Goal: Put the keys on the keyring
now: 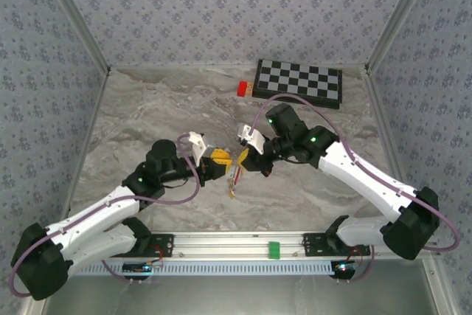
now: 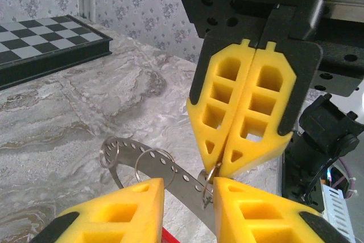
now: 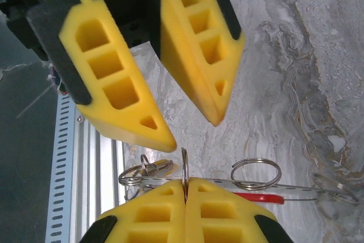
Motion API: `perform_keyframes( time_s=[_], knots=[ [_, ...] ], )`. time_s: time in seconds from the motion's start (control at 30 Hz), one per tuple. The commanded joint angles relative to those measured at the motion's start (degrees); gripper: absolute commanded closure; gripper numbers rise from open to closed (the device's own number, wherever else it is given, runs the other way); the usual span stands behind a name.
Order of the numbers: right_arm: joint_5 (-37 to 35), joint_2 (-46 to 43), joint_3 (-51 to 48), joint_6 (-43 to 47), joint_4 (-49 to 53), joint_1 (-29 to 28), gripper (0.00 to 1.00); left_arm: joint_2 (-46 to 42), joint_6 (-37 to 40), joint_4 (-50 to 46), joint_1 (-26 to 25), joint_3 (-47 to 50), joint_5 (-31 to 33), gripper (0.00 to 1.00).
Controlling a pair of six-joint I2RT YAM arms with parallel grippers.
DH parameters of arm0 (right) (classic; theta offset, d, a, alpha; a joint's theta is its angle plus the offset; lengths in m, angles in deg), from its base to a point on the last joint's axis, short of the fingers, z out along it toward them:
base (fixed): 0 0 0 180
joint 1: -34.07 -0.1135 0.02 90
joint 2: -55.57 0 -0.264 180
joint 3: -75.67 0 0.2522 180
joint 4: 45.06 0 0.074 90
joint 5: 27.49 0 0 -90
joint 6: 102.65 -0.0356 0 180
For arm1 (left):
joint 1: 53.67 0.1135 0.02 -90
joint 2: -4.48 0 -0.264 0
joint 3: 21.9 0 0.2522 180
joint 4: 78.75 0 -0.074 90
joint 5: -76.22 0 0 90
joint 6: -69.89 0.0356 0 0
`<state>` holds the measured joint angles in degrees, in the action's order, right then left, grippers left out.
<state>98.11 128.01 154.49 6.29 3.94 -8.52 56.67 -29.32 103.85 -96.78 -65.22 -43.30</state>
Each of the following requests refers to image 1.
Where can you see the key with yellow tag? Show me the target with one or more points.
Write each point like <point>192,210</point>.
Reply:
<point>231,181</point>
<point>232,195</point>

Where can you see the left circuit board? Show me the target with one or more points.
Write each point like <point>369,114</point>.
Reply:
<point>136,267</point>

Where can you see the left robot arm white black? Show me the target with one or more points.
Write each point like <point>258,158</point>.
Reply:
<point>92,211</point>

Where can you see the black and white chessboard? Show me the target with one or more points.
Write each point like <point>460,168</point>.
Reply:
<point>298,80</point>

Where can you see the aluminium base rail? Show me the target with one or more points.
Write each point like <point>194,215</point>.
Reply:
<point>228,245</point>

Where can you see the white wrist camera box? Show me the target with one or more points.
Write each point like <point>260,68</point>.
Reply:
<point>199,145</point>
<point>252,138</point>

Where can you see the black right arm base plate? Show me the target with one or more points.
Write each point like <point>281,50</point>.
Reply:
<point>313,245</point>

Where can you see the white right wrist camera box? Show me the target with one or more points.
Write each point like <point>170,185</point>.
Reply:
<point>252,138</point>

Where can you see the aluminium frame post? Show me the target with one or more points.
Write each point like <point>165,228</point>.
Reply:
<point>402,16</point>
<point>73,16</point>

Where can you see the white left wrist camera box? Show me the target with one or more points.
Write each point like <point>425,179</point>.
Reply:
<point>199,145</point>

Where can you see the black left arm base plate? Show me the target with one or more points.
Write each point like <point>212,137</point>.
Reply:
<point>164,245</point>

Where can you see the right circuit board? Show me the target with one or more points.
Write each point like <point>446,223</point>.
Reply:
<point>344,267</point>

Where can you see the small red block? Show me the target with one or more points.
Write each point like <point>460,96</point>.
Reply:
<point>242,88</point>

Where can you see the circuit board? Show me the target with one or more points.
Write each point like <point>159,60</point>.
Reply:
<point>344,267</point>
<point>136,267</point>

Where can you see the green toy brick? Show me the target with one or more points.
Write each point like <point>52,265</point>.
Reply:
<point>274,250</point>

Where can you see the aluminium table side rail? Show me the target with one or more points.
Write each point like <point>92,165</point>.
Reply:
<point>380,119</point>
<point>92,127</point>

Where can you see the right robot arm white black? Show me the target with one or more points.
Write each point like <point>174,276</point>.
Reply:
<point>368,178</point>

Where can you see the small orange wooden block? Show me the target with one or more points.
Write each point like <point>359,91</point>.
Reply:
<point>250,89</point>

